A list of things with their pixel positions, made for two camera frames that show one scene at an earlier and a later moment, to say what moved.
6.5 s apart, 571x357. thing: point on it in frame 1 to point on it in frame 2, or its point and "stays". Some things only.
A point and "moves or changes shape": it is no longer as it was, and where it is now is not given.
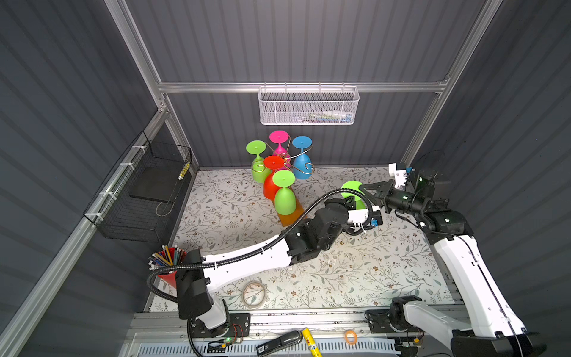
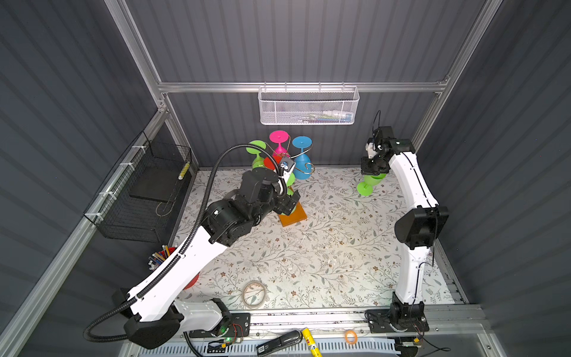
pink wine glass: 280,137 stays
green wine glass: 258,170 stays
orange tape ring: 351,337 stays
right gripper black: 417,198 to 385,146
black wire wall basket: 134,202 stays
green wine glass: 360,201 moves or changes shape
